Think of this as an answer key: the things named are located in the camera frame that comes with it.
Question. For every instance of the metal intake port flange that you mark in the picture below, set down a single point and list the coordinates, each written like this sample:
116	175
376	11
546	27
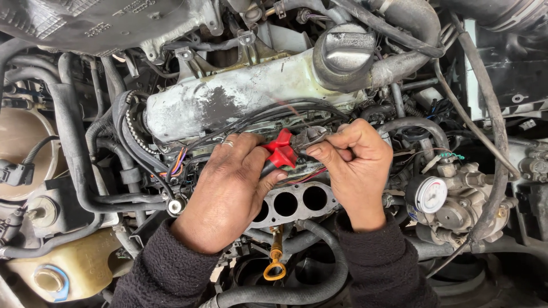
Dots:
295	203

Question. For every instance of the black electrical connector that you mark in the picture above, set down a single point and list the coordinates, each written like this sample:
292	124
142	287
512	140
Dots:
16	173

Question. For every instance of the person's right hand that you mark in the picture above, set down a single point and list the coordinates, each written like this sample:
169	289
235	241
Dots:
364	171

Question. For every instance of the black plastic engine cover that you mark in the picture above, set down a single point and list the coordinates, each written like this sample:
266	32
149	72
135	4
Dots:
85	21

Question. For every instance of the black plastic housing box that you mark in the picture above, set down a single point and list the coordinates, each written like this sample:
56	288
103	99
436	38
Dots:
513	64

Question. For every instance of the weathered white valve cover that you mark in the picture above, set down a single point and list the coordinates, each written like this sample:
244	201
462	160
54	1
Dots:
239	96

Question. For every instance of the small silver round fitting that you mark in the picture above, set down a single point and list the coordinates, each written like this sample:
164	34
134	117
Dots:
176	206

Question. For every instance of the toothed timing belt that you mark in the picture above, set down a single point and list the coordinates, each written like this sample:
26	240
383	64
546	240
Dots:
132	128

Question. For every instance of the grey oil filler cap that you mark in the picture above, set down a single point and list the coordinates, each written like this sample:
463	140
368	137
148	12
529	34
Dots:
344	53

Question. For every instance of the beige round fluid tank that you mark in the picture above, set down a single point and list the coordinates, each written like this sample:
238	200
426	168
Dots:
21	141

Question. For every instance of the person's left hand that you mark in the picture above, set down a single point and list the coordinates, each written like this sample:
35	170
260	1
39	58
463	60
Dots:
222	201

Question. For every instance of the yellowed coolant reservoir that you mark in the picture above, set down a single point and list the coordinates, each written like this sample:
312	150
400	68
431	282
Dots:
81	265

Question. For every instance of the white round pressure gauge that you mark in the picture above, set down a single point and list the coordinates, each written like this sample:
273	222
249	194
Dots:
431	194

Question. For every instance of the blue reservoir cap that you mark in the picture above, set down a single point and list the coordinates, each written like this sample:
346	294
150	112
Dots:
52	281

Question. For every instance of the metal gas pressure regulator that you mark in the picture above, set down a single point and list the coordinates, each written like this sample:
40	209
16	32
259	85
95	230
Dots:
469	205

